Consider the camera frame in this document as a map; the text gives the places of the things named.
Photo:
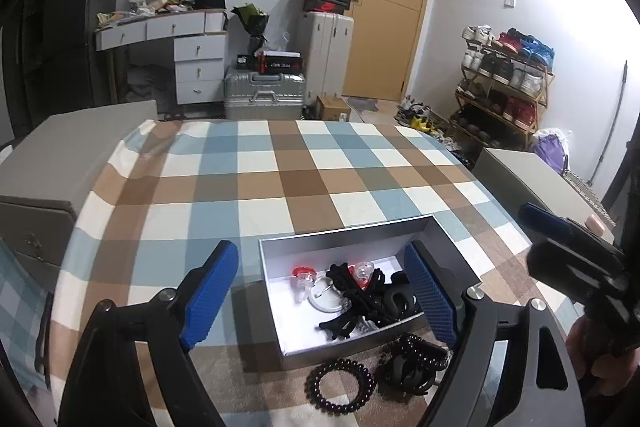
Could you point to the black hair claw clip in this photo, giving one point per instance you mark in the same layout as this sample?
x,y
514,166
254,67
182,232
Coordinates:
x,y
400,377

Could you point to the white upright suitcase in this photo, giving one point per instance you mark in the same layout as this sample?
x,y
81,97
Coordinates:
x,y
325,57

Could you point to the rows of shoes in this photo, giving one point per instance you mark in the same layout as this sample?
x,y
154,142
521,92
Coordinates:
x,y
505,72

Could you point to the silver suitcase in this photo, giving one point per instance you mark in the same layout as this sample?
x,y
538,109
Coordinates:
x,y
262,94

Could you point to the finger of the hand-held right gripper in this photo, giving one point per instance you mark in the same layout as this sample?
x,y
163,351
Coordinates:
x,y
542,219
565,264

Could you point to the grey pole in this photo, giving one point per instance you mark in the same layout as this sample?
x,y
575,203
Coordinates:
x,y
612,122

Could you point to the silver gift box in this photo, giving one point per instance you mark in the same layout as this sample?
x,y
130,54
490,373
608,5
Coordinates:
x,y
350,232

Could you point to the wooden shoe rack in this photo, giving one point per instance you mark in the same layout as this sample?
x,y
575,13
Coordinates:
x,y
542,107

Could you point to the person's right hand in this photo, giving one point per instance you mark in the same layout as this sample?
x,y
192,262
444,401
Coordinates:
x,y
580,347

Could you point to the brown cardboard box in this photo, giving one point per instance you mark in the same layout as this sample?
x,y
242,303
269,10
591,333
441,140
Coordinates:
x,y
332,108

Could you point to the small pink object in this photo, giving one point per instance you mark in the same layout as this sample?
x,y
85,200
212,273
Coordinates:
x,y
596,224

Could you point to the black box with red stripe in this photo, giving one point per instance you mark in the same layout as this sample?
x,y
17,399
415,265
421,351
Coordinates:
x,y
281,63

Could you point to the grey drawer cabinet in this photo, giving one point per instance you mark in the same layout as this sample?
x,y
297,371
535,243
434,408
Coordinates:
x,y
60,157

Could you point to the black wrapped flower bouquet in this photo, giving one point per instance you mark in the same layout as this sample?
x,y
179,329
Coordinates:
x,y
252,24

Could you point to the white desk with drawers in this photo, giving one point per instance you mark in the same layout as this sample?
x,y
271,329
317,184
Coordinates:
x,y
195,57

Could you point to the red and clear clip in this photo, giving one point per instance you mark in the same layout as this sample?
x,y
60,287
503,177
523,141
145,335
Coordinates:
x,y
362,273
302,282

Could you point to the wooden door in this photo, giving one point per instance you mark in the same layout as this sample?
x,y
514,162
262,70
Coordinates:
x,y
385,7

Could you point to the dark grey refrigerator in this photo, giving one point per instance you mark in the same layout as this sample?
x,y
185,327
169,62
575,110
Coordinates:
x,y
85,32

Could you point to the black toothed hair clip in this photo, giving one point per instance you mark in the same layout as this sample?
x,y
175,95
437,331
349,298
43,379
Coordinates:
x,y
340,324

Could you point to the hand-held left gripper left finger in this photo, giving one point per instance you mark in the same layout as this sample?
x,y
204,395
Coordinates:
x,y
207,302

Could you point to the small black box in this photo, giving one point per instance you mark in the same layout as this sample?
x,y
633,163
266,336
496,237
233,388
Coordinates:
x,y
247,62

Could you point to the checked tablecloth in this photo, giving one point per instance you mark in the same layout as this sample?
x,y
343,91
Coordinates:
x,y
225,187

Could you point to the pile of desk clutter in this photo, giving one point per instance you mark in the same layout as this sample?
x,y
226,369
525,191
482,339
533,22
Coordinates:
x,y
145,7

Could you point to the pile of floor shoes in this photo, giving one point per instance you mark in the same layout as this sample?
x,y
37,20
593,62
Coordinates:
x,y
425,122

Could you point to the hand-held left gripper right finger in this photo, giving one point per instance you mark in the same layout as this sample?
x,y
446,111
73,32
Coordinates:
x,y
432,297

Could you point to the dark wardrobe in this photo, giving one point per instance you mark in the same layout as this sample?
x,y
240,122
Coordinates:
x,y
25,57

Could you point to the purple bag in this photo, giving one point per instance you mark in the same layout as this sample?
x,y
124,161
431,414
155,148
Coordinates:
x,y
550,152

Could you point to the black and red shoe box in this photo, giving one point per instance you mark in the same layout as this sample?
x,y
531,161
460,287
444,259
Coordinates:
x,y
326,5

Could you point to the grey floor mat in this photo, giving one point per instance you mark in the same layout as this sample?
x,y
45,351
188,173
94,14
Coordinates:
x,y
363,104

